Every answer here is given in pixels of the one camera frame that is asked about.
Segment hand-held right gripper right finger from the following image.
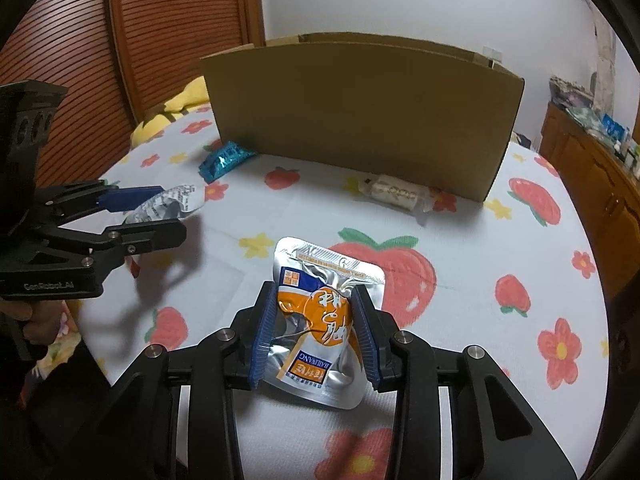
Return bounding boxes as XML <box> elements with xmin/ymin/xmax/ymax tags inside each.
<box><xmin>350</xmin><ymin>285</ymin><xmax>578</xmax><ymax>480</ymax></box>

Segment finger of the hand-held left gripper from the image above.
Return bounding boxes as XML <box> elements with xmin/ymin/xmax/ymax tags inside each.
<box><xmin>42</xmin><ymin>182</ymin><xmax>166</xmax><ymax>217</ymax></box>
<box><xmin>39</xmin><ymin>218</ymin><xmax>188</xmax><ymax>282</ymax></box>

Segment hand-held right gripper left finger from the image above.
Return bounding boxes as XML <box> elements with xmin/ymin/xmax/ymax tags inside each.
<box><xmin>107</xmin><ymin>280</ymin><xmax>278</xmax><ymax>480</ymax></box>

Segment silver orange snack packet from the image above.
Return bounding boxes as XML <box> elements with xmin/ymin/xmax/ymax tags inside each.
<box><xmin>257</xmin><ymin>236</ymin><xmax>386</xmax><ymax>411</ymax></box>

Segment blue snack packet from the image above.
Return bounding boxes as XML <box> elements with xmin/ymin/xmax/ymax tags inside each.
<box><xmin>198</xmin><ymin>141</ymin><xmax>258</xmax><ymax>183</ymax></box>

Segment beige snack packet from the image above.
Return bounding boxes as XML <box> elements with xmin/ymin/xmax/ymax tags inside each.
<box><xmin>357</xmin><ymin>172</ymin><xmax>441</xmax><ymax>213</ymax></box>

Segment cardboard box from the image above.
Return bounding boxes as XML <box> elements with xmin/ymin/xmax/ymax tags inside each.
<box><xmin>200</xmin><ymin>32</ymin><xmax>526</xmax><ymax>203</ymax></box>

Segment person's left forearm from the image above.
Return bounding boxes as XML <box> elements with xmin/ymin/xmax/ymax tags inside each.
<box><xmin>0</xmin><ymin>335</ymin><xmax>121</xmax><ymax>480</ymax></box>

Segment person's left hand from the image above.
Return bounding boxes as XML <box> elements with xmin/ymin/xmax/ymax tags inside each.
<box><xmin>0</xmin><ymin>299</ymin><xmax>68</xmax><ymax>348</ymax></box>

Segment yellow plush toy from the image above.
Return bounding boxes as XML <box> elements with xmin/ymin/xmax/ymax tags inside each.
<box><xmin>131</xmin><ymin>76</ymin><xmax>213</xmax><ymax>143</ymax></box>

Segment strawberry printed bed sheet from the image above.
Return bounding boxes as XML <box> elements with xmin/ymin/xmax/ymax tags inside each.
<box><xmin>75</xmin><ymin>105</ymin><xmax>611</xmax><ymax>480</ymax></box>

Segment wooden louvered wardrobe door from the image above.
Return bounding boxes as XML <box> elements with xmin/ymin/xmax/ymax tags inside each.
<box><xmin>0</xmin><ymin>0</ymin><xmax>266</xmax><ymax>161</ymax></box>

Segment wooden cabinet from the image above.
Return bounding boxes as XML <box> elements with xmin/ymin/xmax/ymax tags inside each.
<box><xmin>537</xmin><ymin>102</ymin><xmax>640</xmax><ymax>311</ymax></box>

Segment group of small bottles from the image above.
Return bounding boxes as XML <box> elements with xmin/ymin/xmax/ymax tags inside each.
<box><xmin>612</xmin><ymin>135</ymin><xmax>640</xmax><ymax>177</ymax></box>

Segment pile of folded clothes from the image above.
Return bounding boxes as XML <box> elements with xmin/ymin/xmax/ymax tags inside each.
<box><xmin>549</xmin><ymin>75</ymin><xmax>596</xmax><ymax>111</ymax></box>

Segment blue box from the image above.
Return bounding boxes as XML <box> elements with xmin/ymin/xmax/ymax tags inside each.
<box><xmin>602</xmin><ymin>115</ymin><xmax>627</xmax><ymax>142</ymax></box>

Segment beige curtain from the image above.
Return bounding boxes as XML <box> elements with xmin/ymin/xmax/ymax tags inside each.
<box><xmin>590</xmin><ymin>5</ymin><xmax>617</xmax><ymax>111</ymax></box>

